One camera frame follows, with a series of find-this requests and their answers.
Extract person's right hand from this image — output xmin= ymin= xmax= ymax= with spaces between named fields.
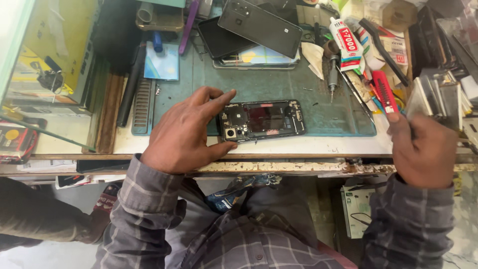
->
xmin=386 ymin=112 xmax=459 ymax=189

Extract person's left hand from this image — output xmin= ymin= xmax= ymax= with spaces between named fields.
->
xmin=140 ymin=87 xmax=238 ymax=175

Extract black smartphone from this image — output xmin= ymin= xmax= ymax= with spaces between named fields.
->
xmin=218 ymin=99 xmax=307 ymax=143

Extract red utility knife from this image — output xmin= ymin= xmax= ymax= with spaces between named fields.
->
xmin=372 ymin=70 xmax=400 ymax=114

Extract metal tweezers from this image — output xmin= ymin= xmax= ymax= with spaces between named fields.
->
xmin=335 ymin=65 xmax=376 ymax=126

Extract black cleaning brush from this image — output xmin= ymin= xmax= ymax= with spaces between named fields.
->
xmin=358 ymin=18 xmax=411 ymax=87

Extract grey precision screwdriver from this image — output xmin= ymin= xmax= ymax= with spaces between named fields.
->
xmin=327 ymin=54 xmax=340 ymax=104

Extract white glue tube red label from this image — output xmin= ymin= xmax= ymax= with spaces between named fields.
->
xmin=329 ymin=17 xmax=365 ymax=72

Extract white carton box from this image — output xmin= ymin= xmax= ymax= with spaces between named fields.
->
xmin=340 ymin=185 xmax=376 ymax=240

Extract heap of tools and packets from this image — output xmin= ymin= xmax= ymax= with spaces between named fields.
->
xmin=338 ymin=0 xmax=478 ymax=113

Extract brown tape roll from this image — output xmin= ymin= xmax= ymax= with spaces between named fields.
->
xmin=323 ymin=39 xmax=341 ymax=59

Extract white tissue paper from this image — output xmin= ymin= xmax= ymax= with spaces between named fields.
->
xmin=301 ymin=42 xmax=325 ymax=80

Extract teal repair mat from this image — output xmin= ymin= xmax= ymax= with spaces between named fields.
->
xmin=131 ymin=35 xmax=377 ymax=137

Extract phone with colourful screen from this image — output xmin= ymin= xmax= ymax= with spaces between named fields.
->
xmin=213 ymin=45 xmax=301 ymax=71

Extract black phone back cover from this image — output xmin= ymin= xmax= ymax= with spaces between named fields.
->
xmin=218 ymin=0 xmax=303 ymax=59

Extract blue plastic bag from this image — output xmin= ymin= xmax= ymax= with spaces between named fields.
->
xmin=204 ymin=173 xmax=281 ymax=214

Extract person's plaid shirt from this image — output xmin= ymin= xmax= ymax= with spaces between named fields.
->
xmin=164 ymin=176 xmax=359 ymax=269

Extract black phone case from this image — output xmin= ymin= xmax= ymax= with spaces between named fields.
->
xmin=197 ymin=16 xmax=258 ymax=61

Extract purple pry tool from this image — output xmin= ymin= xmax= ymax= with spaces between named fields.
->
xmin=178 ymin=0 xmax=200 ymax=56

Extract blue card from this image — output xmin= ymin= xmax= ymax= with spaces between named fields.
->
xmin=144 ymin=41 xmax=180 ymax=81

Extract blue marker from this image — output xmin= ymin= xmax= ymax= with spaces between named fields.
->
xmin=152 ymin=31 xmax=164 ymax=53

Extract black rod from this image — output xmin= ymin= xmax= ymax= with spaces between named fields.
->
xmin=116 ymin=43 xmax=147 ymax=128

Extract wooden strips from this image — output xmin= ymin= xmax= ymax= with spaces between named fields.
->
xmin=81 ymin=69 xmax=126 ymax=154

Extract black flat tablet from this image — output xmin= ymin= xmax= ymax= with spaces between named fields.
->
xmin=76 ymin=159 xmax=132 ymax=174

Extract yellow box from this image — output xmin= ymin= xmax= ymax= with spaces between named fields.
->
xmin=7 ymin=0 xmax=99 ymax=106

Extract red and black packet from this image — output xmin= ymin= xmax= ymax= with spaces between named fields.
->
xmin=0 ymin=117 xmax=48 ymax=165

